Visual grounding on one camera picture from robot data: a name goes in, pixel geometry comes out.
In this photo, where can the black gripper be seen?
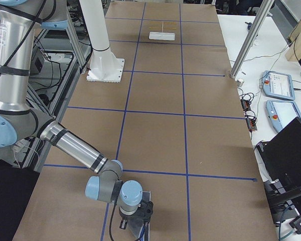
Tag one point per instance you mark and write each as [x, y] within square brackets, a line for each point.
[128, 216]

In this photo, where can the grey blue towel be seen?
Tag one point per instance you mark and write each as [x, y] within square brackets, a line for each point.
[139, 229]

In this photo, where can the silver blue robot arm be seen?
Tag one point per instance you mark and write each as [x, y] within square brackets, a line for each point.
[18, 21]

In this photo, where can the white wooden towel rack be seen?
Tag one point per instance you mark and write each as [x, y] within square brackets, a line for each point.
[159, 33]

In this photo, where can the black adapter with orange plugs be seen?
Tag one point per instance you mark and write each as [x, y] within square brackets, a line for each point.
[245, 105]

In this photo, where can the black monitor on stand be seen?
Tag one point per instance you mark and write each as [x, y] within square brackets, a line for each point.
[282, 159]

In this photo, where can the small silver cylinder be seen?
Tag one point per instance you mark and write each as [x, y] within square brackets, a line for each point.
[240, 82]

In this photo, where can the lower blue teach pendant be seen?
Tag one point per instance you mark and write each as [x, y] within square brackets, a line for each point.
[281, 113]

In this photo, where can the blue teach pendant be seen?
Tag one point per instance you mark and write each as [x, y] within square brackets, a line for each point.
[277, 85]
[281, 113]

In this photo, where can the upper blue teach pendant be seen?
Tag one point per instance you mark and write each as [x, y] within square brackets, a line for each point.
[277, 85]

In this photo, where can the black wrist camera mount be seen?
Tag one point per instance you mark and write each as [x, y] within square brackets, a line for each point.
[145, 211]

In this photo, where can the white camera pillar with base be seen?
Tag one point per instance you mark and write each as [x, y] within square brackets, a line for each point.
[104, 66]

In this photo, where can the aluminium frame post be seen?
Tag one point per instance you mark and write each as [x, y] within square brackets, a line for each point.
[252, 34]

